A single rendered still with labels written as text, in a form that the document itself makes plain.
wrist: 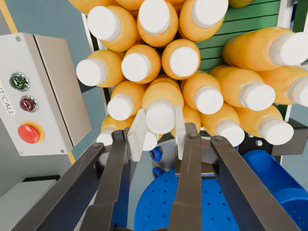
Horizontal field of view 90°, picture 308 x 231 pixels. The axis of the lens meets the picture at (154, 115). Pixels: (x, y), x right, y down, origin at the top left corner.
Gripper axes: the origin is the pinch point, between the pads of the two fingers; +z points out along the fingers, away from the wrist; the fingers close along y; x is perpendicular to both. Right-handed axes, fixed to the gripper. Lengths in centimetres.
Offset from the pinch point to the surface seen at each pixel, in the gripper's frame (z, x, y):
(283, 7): 26.6, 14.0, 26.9
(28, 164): 117, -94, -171
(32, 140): 5.6, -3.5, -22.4
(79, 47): 117, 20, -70
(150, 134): 7.4, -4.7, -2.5
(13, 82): 5.5, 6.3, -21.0
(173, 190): 12.6, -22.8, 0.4
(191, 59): 7.4, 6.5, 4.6
